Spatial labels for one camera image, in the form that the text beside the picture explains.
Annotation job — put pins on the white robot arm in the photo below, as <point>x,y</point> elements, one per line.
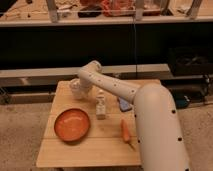
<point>158,128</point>

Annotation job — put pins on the white glue bottle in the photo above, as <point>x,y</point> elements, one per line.
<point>100,105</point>

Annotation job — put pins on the blue sponge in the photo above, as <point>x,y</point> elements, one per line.
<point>123,105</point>

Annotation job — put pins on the orange toy carrot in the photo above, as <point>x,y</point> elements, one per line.
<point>125,133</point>

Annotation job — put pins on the orange bowl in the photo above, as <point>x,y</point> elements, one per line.
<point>72,125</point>

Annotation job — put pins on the wooden table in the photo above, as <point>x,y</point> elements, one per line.
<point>102,146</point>

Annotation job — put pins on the red cloth on shelf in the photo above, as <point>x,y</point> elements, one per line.
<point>115,8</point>

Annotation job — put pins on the long wooden bench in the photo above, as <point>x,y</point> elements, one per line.
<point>51,76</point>

